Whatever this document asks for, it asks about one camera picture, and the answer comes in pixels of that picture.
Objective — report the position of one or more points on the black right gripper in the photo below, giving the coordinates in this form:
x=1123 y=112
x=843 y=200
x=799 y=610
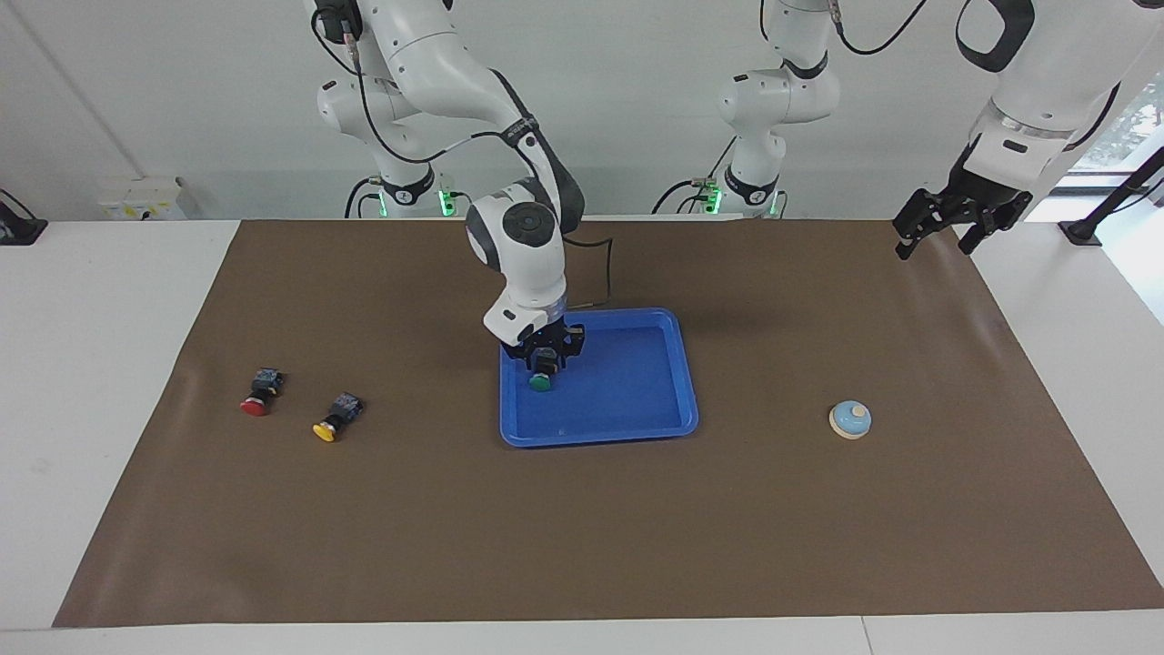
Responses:
x=555 y=335

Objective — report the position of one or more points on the green push button switch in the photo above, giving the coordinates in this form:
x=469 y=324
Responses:
x=540 y=384

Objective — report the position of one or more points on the yellow push button switch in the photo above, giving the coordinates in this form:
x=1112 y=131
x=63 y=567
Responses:
x=341 y=412

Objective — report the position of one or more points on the black angled stand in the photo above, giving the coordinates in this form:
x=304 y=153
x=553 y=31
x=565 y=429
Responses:
x=1082 y=232

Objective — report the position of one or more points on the blue plastic tray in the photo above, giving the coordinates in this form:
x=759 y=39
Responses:
x=627 y=382

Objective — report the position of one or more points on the red push button switch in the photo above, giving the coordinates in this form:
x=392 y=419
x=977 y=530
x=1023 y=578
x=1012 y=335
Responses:
x=260 y=395

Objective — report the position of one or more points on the light blue service bell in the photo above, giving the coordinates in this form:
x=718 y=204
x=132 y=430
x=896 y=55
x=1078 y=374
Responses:
x=851 y=418

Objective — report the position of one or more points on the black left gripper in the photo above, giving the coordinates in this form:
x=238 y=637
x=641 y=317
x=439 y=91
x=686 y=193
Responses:
x=964 y=205

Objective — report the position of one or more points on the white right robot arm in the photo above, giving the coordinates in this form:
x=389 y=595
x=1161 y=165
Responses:
x=523 y=236

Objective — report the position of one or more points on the black table clamp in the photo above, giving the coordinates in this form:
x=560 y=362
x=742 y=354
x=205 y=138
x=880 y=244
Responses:
x=18 y=229

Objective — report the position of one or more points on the window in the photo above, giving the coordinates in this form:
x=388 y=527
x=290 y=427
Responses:
x=1132 y=123

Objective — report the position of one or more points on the brown table mat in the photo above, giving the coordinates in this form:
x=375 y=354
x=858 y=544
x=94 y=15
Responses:
x=546 y=528

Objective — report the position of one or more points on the white wall outlet box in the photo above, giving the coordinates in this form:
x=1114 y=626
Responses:
x=136 y=205

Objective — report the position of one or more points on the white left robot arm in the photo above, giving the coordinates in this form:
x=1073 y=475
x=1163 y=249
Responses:
x=782 y=100

